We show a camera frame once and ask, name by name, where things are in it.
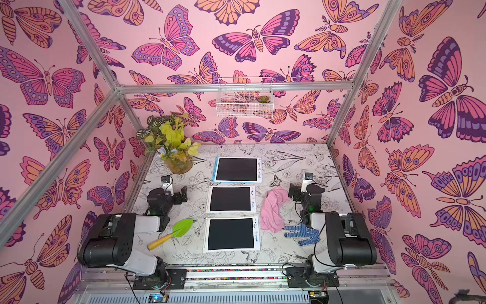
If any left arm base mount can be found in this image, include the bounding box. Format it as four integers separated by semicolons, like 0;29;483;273
132;269;187;290

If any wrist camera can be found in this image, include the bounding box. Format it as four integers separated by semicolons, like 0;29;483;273
301;172;314;193
160;175;173;192

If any white wire wall basket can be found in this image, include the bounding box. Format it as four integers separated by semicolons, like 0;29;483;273
214;76;275;119

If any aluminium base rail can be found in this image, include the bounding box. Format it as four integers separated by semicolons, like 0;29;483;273
71;264;401;303

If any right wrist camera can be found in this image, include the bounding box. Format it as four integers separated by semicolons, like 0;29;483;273
301;172;314;193

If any far blue-edged drawing tablet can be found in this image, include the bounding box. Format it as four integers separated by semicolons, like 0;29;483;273
212;157;263;184

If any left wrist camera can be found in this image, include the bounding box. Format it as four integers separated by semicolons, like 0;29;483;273
160;175;173;192

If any pink cloth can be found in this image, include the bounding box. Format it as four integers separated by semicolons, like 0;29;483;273
259;186;289;234

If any small succulent in basket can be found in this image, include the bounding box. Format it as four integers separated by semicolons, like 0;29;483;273
258;95;270;103

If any green trowel yellow handle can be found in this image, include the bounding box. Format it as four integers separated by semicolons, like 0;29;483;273
148;219;194;251

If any potted plant glass vase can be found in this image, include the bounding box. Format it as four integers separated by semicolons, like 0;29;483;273
136;115;201;175

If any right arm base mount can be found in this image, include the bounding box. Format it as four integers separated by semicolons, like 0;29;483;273
283;267;340;288

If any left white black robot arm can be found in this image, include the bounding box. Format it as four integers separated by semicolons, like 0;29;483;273
77;186;188;281

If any white drawing tablet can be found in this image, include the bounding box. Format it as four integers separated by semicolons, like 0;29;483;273
203;217;261;253
206;186;256;213

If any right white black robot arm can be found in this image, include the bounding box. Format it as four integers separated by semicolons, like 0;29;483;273
284;183;377;277

